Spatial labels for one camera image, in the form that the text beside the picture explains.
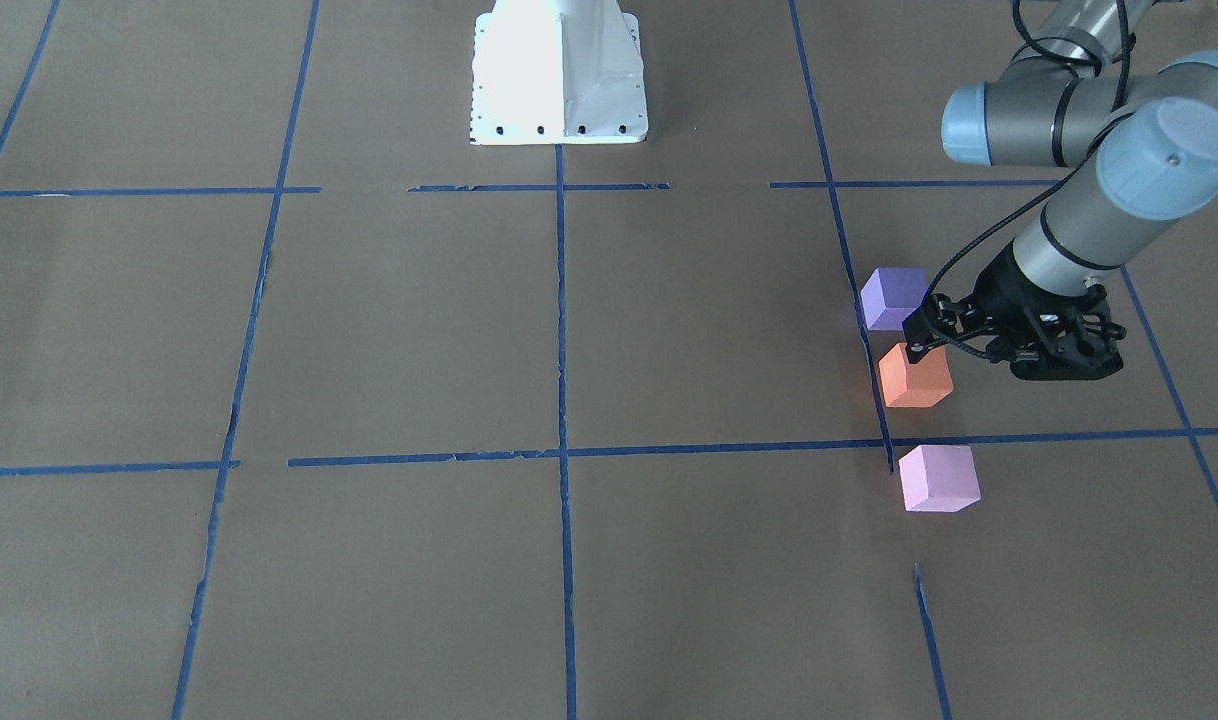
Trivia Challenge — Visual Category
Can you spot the light pink foam cube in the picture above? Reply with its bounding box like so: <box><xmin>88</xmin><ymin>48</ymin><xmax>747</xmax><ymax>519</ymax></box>
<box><xmin>898</xmin><ymin>445</ymin><xmax>980</xmax><ymax>512</ymax></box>

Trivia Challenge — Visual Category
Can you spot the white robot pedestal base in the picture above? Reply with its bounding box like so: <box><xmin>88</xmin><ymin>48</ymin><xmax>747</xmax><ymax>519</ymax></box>
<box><xmin>469</xmin><ymin>1</ymin><xmax>650</xmax><ymax>146</ymax></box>

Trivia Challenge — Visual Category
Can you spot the orange foam cube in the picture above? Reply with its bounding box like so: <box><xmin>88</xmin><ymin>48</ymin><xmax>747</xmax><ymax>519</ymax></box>
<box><xmin>877</xmin><ymin>344</ymin><xmax>955</xmax><ymax>407</ymax></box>

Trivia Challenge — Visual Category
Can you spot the dark purple foam cube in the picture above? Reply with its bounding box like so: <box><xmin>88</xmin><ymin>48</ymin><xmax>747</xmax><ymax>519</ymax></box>
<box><xmin>859</xmin><ymin>266</ymin><xmax>928</xmax><ymax>333</ymax></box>

